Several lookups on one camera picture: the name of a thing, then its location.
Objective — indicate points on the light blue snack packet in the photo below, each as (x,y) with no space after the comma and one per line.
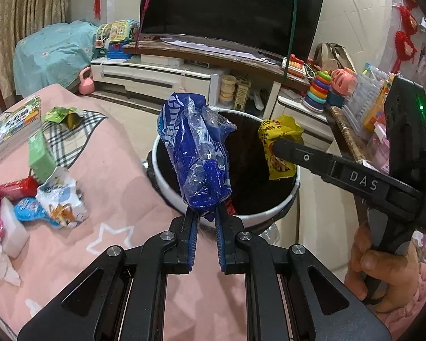
(28,209)

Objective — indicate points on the red cylindrical snack packet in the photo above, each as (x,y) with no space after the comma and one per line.
(17,187)

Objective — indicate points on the red yellow toy phone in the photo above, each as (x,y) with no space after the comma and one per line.
(294,64)

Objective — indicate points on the black bin with white rim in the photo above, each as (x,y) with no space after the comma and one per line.
(250,184)

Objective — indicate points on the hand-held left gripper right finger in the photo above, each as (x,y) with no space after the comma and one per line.
(220,245)

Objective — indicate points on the magenta rod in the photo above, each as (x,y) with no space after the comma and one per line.
(147,3)

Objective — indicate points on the red wall garland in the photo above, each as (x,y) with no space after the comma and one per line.
(404,42)

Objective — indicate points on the orange and blue snack packet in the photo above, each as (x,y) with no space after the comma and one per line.
(62,199)

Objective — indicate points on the pink kettlebell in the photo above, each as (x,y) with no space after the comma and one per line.
(86,84)

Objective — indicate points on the small red wrapper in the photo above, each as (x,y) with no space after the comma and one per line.
(230,207)

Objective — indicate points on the clear plastic storage box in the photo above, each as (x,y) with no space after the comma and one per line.
(367,94)

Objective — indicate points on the yellow lidded jars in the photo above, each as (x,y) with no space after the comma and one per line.
(228,90)

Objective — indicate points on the person's right hand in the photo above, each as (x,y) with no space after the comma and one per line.
(394,273)

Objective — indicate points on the stack of picture books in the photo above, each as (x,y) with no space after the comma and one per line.
(16,124)

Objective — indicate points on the white tissue pack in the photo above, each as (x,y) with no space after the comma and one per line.
(14,234)

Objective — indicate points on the white television cabinet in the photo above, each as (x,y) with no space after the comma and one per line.
(145,74)

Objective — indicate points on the white security camera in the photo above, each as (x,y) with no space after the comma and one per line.
(424,25)

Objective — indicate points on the beige bag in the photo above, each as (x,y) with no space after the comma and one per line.
(332,55)

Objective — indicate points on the beige patterned curtain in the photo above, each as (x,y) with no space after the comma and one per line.
(25,3)

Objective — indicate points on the yellow snack wrapper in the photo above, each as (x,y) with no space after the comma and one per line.
(280,128)

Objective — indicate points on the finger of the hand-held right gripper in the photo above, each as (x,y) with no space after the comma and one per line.
(305,158)

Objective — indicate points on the green snack packet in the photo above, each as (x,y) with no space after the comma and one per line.
(62,115)

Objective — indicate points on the black television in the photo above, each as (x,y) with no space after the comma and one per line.
(227,7)

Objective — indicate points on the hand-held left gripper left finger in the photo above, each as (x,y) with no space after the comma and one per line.
(191,245)

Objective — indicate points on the yellow blue toy cash register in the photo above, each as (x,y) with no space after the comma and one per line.
(120,33)

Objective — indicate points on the pink round toy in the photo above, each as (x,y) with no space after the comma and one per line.
(342,80)

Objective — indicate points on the green carton box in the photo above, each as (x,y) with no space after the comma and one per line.
(41,156)

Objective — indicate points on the blue plastic bag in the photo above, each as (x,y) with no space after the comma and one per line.
(195,156)

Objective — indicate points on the teal floral cloth cover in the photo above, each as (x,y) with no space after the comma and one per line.
(49,53)

